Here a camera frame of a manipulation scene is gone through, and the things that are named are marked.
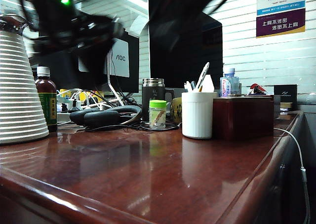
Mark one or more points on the dark drink bottle green label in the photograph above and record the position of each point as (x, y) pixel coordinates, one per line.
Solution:
(45, 90)

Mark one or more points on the gold pack with black calligraphy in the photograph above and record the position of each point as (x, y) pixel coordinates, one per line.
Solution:
(175, 110)

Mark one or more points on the white ribbed conical jug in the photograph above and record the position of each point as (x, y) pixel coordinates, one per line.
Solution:
(19, 105)

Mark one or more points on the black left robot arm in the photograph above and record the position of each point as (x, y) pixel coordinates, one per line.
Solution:
(56, 11)

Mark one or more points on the dark pen with clear barrel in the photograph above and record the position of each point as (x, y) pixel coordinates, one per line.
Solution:
(193, 85)

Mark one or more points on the large black monitor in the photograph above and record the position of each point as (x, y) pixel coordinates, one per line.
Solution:
(177, 56)

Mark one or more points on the dark box with white logo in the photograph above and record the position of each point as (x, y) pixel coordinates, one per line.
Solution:
(285, 94)

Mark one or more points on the black over-ear headphones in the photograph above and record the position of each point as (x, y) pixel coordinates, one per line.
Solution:
(98, 119)

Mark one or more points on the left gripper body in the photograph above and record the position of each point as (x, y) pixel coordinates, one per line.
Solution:
(98, 31)

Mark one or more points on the white wedge-shaped paper piece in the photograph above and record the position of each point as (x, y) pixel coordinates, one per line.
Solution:
(209, 85)

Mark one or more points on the clear gel pen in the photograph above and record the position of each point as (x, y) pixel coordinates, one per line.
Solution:
(203, 74)

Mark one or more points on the silver monitor stand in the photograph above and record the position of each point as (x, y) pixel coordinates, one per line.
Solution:
(108, 70)

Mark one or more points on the white ribbed pen holder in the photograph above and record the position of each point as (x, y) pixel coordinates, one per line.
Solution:
(198, 117)

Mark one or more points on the dark red wooden box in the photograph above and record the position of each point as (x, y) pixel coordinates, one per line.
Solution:
(244, 120)

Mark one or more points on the white flat stick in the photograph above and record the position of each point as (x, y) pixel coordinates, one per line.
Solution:
(188, 86)

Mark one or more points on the clear jar with green lid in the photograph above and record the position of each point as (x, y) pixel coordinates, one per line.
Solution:
(157, 115)

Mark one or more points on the AOC monitor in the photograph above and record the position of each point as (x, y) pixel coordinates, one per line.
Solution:
(122, 51)

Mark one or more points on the black plug adapter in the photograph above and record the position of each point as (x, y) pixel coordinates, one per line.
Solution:
(72, 107)

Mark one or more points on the black thermos mug steel rim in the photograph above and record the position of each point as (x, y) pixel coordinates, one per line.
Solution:
(153, 98)

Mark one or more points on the red black desk ornament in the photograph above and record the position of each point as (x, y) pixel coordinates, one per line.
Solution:
(256, 88)

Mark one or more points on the small yellow box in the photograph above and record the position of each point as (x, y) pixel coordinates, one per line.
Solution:
(65, 92)

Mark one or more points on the white and purple poster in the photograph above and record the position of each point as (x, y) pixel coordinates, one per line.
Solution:
(280, 23)

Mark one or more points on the clear plastic water bottle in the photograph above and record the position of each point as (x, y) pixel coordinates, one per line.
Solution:
(230, 83)

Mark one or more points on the stacked books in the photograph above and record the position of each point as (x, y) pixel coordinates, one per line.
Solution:
(287, 106)

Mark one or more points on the yellow pencil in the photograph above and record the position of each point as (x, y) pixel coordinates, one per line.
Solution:
(200, 88)

